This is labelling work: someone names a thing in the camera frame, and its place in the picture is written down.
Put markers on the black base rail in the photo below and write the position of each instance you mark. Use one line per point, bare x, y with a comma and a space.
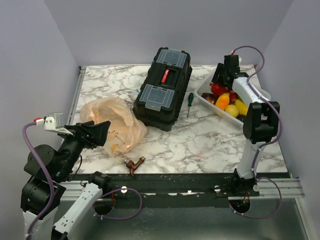
184, 190

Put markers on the orange yellow fake papaya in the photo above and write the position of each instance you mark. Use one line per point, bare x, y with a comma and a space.
223, 101

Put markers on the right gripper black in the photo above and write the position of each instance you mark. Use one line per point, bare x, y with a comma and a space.
217, 77

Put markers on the red yellow cherry bunch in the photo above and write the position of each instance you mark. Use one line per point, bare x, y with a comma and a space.
232, 96

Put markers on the green handled screwdriver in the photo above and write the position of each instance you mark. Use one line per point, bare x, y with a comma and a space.
190, 101

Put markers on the brown faucet tap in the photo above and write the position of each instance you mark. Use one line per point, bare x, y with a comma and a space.
133, 166

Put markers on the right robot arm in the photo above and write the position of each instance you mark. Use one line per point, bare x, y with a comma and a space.
260, 124

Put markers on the yellow fake fruit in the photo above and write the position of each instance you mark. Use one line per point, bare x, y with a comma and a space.
232, 110

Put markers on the yellow fake mango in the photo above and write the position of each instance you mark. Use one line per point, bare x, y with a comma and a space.
242, 108

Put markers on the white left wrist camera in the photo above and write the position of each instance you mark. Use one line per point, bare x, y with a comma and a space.
53, 123

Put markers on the dark plum fake fruit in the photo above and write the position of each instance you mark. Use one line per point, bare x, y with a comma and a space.
210, 97

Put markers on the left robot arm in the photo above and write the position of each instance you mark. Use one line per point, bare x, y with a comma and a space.
49, 168

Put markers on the dark red fake apple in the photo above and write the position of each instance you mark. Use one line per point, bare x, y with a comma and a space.
217, 89

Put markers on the black plastic toolbox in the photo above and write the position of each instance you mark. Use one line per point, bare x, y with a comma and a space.
162, 93

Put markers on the translucent orange plastic bag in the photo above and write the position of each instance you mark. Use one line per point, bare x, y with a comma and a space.
125, 130

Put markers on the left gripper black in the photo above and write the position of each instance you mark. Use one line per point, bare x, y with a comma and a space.
97, 132

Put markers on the white plastic basket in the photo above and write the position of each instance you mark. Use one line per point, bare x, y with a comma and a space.
205, 84

